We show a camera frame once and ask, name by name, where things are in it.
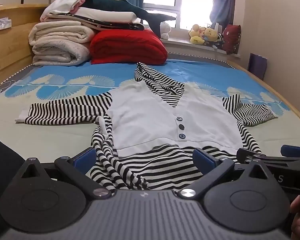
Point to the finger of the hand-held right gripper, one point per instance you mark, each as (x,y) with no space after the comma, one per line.
(248,153)
(293,150)

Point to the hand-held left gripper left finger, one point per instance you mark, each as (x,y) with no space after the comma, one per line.
(85,159)

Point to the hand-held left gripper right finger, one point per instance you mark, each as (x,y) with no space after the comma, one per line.
(203,160)

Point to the striped and white hooded shirt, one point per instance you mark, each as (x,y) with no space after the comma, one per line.
(145,117)

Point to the purple box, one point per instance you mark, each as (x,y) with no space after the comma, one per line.
(257,65)

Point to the white window sill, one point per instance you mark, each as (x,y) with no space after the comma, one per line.
(197,46)

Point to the dark red cushion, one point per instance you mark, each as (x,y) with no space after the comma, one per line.
(231,38)

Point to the cream folded quilt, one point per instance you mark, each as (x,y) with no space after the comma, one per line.
(57,43)

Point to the red folded blanket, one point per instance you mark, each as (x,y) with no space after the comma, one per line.
(127,46)

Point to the cream and pink plush toy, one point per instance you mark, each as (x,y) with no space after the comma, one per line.
(196,31)

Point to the wooden headboard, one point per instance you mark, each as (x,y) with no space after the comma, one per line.
(7,52)

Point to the white plush toy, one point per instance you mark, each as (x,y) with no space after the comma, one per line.
(165,30)

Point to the white folded cloth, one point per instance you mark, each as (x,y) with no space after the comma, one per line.
(60,8)

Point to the dark blue shark plush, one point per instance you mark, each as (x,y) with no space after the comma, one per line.
(115,6)

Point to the pink cloth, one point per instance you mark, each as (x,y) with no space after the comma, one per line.
(77,1)

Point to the tissue pack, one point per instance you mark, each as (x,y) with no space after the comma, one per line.
(3,23)

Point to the window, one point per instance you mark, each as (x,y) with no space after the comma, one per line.
(180,2)

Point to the wooden bed frame rail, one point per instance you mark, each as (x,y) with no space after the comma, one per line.
(272,90)

